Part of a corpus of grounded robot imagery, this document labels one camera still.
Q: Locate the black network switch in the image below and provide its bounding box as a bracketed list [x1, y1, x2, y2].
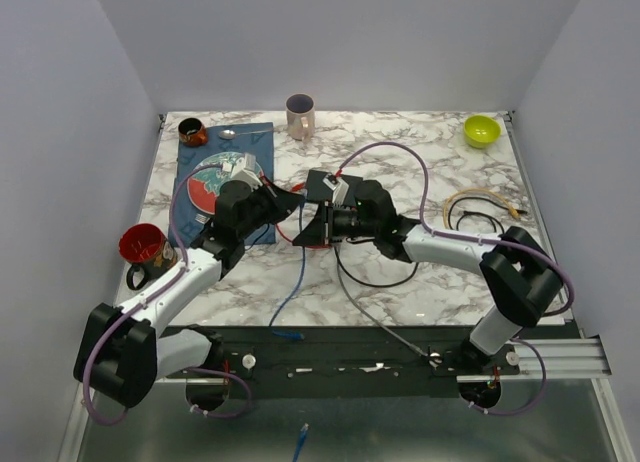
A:
[305, 170, 363, 207]

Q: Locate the pink ceramic mug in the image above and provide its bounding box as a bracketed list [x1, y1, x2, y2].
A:
[285, 93, 315, 141]

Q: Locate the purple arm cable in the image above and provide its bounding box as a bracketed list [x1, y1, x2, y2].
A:
[334, 141, 576, 417]
[82, 164, 254, 427]

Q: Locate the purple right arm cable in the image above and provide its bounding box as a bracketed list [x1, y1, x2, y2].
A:
[334, 141, 576, 417]

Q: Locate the red and teal plate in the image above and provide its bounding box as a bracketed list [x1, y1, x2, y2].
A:
[187, 152, 264, 215]

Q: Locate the grey ethernet cable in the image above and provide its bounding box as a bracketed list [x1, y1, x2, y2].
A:
[332, 246, 431, 358]

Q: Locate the blue cable on floor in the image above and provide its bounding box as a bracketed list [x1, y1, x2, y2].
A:
[291, 423, 310, 462]

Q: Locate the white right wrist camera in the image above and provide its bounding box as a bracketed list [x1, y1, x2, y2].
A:
[323, 174, 349, 206]

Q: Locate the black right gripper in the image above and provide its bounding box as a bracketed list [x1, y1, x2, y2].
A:
[292, 199, 378, 247]

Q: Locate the yellow ethernet cable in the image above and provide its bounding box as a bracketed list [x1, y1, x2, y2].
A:
[442, 187, 521, 229]

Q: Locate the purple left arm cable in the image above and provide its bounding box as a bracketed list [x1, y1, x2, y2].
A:
[82, 164, 254, 427]

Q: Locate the blue ethernet cable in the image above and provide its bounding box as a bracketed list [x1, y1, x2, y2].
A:
[268, 201, 307, 341]

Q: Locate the small brown orange cup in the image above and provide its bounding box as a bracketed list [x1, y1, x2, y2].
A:
[178, 117, 208, 147]

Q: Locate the red black patterned mug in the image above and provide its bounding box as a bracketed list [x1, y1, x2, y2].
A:
[118, 223, 178, 291]

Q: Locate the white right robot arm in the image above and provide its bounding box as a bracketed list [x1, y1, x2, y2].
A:
[293, 180, 563, 374]

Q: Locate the metal spoon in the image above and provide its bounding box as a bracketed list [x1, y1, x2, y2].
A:
[218, 128, 274, 140]

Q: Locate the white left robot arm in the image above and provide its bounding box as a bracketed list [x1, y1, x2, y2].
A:
[73, 180, 304, 408]

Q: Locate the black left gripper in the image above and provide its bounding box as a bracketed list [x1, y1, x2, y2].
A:
[239, 176, 304, 241]

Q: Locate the red ethernet cable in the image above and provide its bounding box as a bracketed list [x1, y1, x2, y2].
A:
[273, 181, 341, 251]

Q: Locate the lime green bowl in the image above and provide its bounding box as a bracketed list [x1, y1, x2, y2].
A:
[463, 114, 501, 149]

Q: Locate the blue placemat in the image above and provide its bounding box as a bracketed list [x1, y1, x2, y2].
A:
[173, 122, 274, 244]

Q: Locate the black mounting base bar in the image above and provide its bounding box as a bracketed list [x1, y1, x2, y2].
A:
[186, 326, 520, 400]

